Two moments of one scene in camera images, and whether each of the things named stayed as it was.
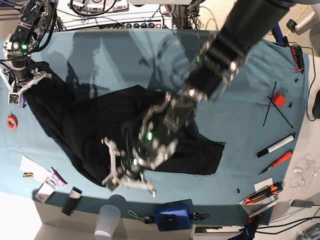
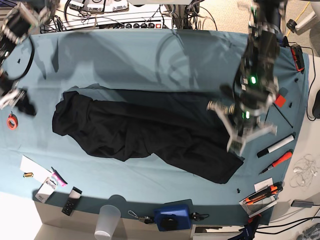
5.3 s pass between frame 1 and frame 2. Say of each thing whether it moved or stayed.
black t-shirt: moved
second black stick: stayed
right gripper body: moved
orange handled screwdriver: stayed
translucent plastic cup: stayed
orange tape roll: stayed
